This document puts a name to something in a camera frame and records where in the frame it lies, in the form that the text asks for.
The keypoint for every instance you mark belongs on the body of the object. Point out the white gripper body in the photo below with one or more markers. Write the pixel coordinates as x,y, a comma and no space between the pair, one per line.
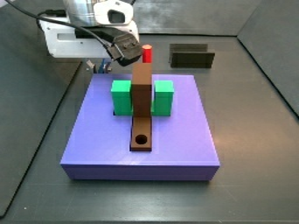
68,43

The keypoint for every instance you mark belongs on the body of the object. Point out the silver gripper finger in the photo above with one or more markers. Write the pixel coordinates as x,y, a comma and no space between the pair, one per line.
91,66
108,68

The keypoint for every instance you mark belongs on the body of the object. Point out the blue stepped peg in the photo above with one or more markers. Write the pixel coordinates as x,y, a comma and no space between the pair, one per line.
101,67

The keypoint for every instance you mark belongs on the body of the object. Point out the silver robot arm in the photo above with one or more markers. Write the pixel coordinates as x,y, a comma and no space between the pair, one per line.
91,13

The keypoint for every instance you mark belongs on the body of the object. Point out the black angled fixture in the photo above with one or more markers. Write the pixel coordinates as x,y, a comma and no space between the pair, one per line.
190,56

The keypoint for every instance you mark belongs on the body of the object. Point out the green left block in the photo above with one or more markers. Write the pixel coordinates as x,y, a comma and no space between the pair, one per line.
120,91

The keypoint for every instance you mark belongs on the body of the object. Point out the green block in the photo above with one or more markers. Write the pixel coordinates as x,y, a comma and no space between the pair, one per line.
163,97
120,91

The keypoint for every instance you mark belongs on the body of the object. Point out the brown T-shaped block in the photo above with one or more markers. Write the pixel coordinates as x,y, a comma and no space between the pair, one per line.
141,103

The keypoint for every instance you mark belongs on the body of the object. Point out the red cylinder peg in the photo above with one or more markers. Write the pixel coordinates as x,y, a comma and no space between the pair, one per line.
147,54

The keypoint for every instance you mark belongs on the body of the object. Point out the green right block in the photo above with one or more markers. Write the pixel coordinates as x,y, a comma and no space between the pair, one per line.
163,97

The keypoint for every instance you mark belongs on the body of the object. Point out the purple base block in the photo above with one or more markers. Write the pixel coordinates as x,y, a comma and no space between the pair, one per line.
105,151

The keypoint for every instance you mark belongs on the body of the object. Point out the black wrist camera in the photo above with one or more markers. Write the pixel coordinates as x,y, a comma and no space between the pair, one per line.
120,43

